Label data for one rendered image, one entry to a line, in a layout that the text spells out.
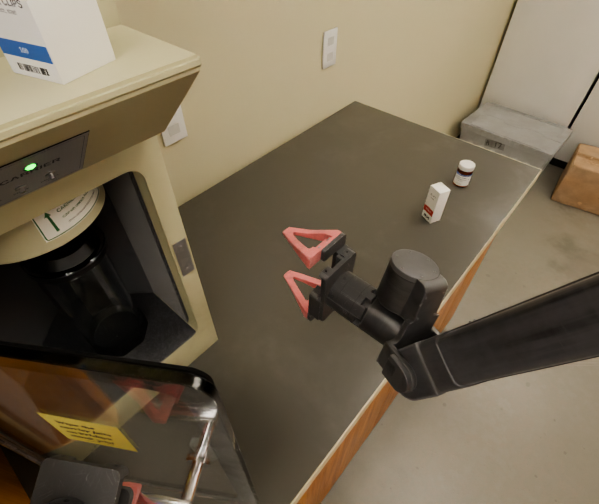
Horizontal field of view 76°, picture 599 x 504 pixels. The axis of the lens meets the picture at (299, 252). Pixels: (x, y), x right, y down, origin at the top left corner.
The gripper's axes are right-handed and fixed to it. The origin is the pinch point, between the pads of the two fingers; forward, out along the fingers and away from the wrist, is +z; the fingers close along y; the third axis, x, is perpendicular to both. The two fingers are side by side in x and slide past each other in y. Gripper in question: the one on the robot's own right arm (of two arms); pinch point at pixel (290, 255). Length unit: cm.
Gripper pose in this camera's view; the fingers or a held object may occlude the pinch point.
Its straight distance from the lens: 57.0
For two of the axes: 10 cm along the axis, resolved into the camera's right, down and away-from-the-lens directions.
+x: -6.6, 5.5, -5.1
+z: -7.5, -5.0, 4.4
